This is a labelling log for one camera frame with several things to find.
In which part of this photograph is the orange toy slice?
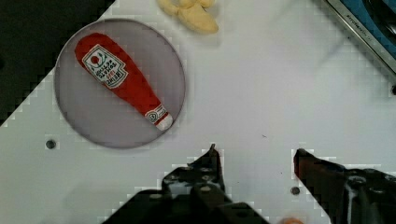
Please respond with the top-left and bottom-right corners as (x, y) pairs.
(277, 217), (304, 224)

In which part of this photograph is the yellow plush banana bunch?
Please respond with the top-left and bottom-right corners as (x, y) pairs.
(156, 0), (219, 35)

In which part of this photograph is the red plush ketchup bottle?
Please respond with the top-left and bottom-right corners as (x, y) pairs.
(75, 33), (174, 131)

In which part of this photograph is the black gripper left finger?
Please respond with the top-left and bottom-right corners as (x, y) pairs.
(162, 144), (225, 196)

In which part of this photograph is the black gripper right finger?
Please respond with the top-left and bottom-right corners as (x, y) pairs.
(293, 148), (396, 224)

